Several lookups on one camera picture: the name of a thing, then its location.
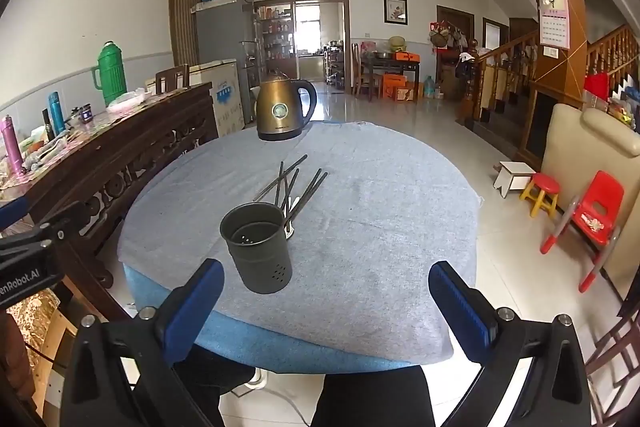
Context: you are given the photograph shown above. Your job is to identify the dark wooden side table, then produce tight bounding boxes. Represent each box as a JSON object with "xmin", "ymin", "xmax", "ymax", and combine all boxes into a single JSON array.
[{"xmin": 361, "ymin": 54, "xmax": 421, "ymax": 100}]

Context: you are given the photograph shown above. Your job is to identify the beige sofa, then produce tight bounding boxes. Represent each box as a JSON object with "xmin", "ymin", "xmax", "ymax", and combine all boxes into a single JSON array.
[{"xmin": 541, "ymin": 103, "xmax": 640, "ymax": 288}]

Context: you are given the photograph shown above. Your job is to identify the pink white dish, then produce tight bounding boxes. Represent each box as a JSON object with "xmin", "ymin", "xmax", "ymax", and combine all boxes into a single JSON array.
[{"xmin": 107, "ymin": 91, "xmax": 151, "ymax": 114}]

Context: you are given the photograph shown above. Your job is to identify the grey tablecloth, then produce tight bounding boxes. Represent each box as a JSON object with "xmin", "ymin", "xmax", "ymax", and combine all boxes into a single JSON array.
[{"xmin": 117, "ymin": 121, "xmax": 483, "ymax": 375}]

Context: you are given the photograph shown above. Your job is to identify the green thermos jug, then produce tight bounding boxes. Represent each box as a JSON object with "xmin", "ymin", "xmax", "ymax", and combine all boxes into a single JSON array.
[{"xmin": 92, "ymin": 41, "xmax": 130, "ymax": 108}]

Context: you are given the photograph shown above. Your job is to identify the dark wooden door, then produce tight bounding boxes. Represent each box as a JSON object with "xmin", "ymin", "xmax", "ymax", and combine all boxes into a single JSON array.
[{"xmin": 436, "ymin": 5, "xmax": 475, "ymax": 58}]

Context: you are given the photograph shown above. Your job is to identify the red plastic child chair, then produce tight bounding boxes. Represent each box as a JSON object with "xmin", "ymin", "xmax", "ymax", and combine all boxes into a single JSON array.
[{"xmin": 540, "ymin": 171, "xmax": 626, "ymax": 293}]

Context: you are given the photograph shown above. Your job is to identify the golden electric kettle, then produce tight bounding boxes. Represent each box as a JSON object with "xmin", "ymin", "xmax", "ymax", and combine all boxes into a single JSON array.
[{"xmin": 252, "ymin": 78, "xmax": 318, "ymax": 142}]

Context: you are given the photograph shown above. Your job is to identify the large orange box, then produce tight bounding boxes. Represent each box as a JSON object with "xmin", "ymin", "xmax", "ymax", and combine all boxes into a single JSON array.
[{"xmin": 382, "ymin": 73, "xmax": 410, "ymax": 100}]

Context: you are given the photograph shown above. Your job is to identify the yellow stool with red seat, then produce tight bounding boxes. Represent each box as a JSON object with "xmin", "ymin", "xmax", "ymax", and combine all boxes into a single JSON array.
[{"xmin": 520, "ymin": 173, "xmax": 562, "ymax": 219}]

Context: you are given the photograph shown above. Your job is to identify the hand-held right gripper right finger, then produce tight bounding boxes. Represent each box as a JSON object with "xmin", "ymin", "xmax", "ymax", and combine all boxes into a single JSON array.
[{"xmin": 428, "ymin": 261, "xmax": 606, "ymax": 427}]

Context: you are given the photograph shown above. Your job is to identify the wall calendar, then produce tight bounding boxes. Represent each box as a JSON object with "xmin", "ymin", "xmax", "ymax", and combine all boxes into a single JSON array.
[{"xmin": 537, "ymin": 0, "xmax": 572, "ymax": 50}]

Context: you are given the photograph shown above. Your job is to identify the person's dark pants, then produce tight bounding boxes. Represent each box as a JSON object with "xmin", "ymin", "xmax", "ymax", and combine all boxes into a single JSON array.
[{"xmin": 170, "ymin": 347, "xmax": 436, "ymax": 427}]

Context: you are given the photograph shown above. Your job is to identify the dark wooden chair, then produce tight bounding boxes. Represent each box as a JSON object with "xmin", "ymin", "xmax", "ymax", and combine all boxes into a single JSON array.
[{"xmin": 585, "ymin": 297, "xmax": 640, "ymax": 427}]

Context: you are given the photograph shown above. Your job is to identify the framed wall picture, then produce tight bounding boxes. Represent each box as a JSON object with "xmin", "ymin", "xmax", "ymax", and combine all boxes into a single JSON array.
[{"xmin": 383, "ymin": 0, "xmax": 408, "ymax": 26}]

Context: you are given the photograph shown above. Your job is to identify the carved dark wooden sideboard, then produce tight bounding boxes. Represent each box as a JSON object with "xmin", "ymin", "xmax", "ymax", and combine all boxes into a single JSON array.
[{"xmin": 0, "ymin": 82, "xmax": 221, "ymax": 308}]

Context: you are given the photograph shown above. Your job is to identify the teal bottle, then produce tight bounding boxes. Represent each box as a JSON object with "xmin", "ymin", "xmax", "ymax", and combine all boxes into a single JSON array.
[{"xmin": 47, "ymin": 92, "xmax": 67, "ymax": 135}]

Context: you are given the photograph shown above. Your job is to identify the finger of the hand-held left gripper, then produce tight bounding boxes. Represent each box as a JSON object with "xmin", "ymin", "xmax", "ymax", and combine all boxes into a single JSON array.
[
  {"xmin": 0, "ymin": 202, "xmax": 88, "ymax": 258},
  {"xmin": 0, "ymin": 198, "xmax": 30, "ymax": 230}
]

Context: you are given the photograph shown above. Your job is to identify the pink bottle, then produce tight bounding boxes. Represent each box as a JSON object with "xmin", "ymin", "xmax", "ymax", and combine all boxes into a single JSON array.
[{"xmin": 0, "ymin": 116, "xmax": 26, "ymax": 178}]

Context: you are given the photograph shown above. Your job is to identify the grey refrigerator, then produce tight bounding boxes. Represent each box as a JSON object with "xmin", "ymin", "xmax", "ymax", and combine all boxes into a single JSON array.
[{"xmin": 194, "ymin": 0, "xmax": 256, "ymax": 128}]

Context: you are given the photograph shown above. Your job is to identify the dark metal utensil holder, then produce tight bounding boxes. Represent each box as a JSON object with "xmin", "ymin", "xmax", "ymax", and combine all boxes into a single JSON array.
[{"xmin": 220, "ymin": 203, "xmax": 293, "ymax": 295}]

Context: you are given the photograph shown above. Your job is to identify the white chest freezer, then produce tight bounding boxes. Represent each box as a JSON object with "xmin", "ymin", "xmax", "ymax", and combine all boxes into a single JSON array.
[{"xmin": 145, "ymin": 58, "xmax": 246, "ymax": 138}]

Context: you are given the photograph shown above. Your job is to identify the glass shelf with bottles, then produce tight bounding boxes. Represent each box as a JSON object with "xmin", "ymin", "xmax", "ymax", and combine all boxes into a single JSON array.
[{"xmin": 257, "ymin": 4, "xmax": 296, "ymax": 78}]

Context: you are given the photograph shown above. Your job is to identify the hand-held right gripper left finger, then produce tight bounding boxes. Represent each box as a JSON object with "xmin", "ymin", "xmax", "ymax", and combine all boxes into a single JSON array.
[{"xmin": 59, "ymin": 258, "xmax": 226, "ymax": 427}]

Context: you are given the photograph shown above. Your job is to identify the wooden stair railing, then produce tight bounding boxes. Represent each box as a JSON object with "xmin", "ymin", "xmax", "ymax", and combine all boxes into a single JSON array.
[{"xmin": 470, "ymin": 29, "xmax": 541, "ymax": 128}]

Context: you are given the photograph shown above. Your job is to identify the small white stool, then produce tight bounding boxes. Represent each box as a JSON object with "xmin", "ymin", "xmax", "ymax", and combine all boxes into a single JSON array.
[{"xmin": 493, "ymin": 161, "xmax": 538, "ymax": 196}]

